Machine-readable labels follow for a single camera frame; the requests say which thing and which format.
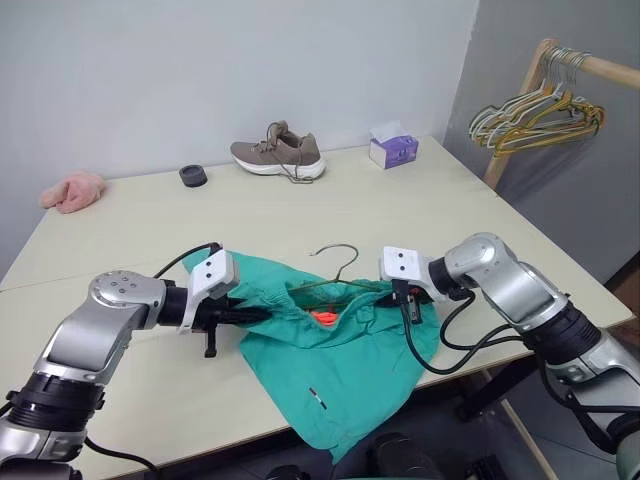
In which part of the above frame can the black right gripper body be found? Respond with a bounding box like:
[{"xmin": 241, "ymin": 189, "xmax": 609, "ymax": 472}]
[{"xmin": 394, "ymin": 286, "xmax": 429, "ymax": 322}]

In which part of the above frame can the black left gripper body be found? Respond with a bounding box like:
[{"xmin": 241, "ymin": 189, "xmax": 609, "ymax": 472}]
[{"xmin": 191, "ymin": 297, "xmax": 247, "ymax": 359}]

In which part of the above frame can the olive wire hanger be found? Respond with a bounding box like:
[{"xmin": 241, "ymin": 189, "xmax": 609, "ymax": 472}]
[{"xmin": 286, "ymin": 242, "xmax": 397, "ymax": 312}]

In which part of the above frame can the green shirt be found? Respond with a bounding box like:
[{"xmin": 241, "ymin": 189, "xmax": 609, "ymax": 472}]
[{"xmin": 180, "ymin": 249, "xmax": 443, "ymax": 466}]

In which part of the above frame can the black tape roll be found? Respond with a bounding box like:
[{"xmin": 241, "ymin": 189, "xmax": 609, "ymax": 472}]
[{"xmin": 178, "ymin": 163, "xmax": 209, "ymax": 190}]

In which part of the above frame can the purple white tissue box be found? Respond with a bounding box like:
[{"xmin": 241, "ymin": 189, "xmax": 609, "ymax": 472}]
[{"xmin": 368, "ymin": 121, "xmax": 421, "ymax": 171}]

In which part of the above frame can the dark rounded shape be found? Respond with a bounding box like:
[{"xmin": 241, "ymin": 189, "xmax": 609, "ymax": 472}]
[
  {"xmin": 366, "ymin": 431, "xmax": 442, "ymax": 480},
  {"xmin": 263, "ymin": 464, "xmax": 312, "ymax": 480}
]

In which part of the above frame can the brown sneaker with white sole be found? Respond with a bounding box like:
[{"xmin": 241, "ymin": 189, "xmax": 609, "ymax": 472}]
[{"xmin": 229, "ymin": 119, "xmax": 328, "ymax": 186}]

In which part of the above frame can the pink plush cloth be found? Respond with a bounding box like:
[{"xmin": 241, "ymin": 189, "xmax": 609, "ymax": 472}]
[{"xmin": 38, "ymin": 170, "xmax": 108, "ymax": 216}]

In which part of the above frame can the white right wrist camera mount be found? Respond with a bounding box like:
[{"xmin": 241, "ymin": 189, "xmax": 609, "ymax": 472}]
[{"xmin": 376, "ymin": 245, "xmax": 434, "ymax": 302}]

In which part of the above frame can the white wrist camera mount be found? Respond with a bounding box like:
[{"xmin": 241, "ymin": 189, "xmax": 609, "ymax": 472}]
[
  {"xmin": 376, "ymin": 245, "xmax": 434, "ymax": 302},
  {"xmin": 176, "ymin": 248, "xmax": 242, "ymax": 336}
]

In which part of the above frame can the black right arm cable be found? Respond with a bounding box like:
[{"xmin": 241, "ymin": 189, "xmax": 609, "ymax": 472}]
[{"xmin": 390, "ymin": 280, "xmax": 640, "ymax": 436}]

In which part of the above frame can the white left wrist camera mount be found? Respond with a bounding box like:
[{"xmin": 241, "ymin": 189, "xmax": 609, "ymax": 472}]
[{"xmin": 176, "ymin": 248, "xmax": 242, "ymax": 336}]

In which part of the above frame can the yellow wire hanger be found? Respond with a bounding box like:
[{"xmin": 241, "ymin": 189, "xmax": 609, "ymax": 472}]
[{"xmin": 485, "ymin": 47, "xmax": 607, "ymax": 152}]

